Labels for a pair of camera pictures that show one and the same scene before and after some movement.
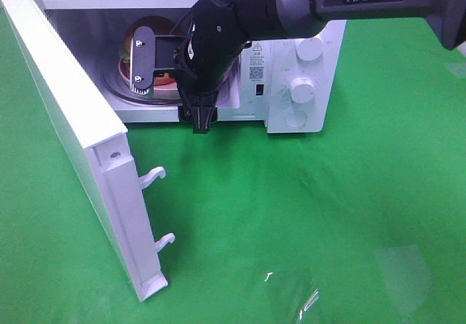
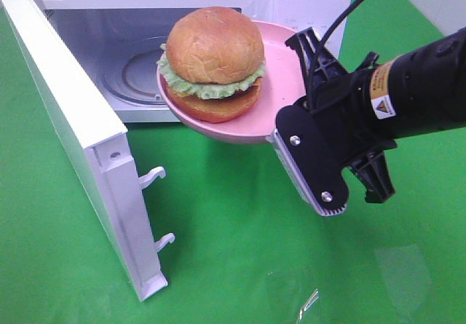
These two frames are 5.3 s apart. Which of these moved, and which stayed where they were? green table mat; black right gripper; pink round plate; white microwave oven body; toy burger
Moved: black right gripper; pink round plate; toy burger
Stayed: white microwave oven body; green table mat
